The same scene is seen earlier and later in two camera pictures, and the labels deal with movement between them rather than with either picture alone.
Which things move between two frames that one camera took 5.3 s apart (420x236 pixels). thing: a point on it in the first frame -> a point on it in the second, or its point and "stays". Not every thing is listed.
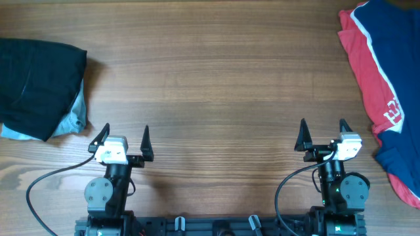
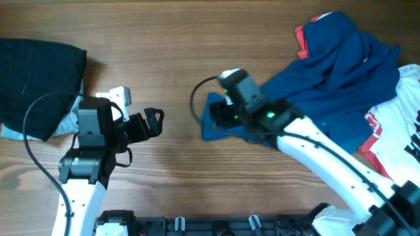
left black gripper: x=132 y=158 -> x=140 y=124
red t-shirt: x=384 y=115 -> x=369 y=150
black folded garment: x=38 y=80 stays
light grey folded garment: x=75 y=120 stays
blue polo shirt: x=394 y=28 -> x=347 y=72
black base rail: x=210 y=225 stays
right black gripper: x=321 y=149 -> x=218 y=115
